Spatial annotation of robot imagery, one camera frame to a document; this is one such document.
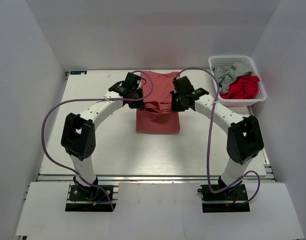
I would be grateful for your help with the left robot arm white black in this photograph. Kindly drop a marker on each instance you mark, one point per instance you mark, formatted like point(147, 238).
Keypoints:
point(79, 139)

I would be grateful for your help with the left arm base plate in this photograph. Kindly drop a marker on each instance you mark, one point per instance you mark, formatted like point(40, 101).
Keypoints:
point(96, 201)

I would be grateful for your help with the white plastic basket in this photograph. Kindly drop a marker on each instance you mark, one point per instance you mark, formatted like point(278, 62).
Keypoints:
point(225, 61)

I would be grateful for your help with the salmon pink t-shirt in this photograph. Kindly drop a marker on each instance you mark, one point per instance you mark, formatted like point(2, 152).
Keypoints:
point(157, 117)

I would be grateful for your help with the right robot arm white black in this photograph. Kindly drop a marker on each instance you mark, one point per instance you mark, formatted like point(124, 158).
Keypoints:
point(244, 139)

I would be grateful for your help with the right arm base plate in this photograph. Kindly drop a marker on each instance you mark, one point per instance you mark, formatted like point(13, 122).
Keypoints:
point(224, 202)

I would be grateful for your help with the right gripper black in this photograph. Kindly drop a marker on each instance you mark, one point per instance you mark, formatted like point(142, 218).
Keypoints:
point(175, 108)

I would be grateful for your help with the bright red t-shirt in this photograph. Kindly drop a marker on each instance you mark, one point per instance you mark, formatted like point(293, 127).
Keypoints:
point(245, 87)

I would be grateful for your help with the grey t-shirt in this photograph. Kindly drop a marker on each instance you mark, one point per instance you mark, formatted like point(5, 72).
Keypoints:
point(228, 75)

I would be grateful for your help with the blue label sticker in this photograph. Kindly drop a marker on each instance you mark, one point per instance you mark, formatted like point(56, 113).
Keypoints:
point(78, 72)

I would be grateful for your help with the aluminium table rail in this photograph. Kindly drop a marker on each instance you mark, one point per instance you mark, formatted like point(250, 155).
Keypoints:
point(268, 178)

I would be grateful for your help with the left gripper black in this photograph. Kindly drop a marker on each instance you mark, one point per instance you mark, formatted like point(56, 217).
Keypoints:
point(139, 105)

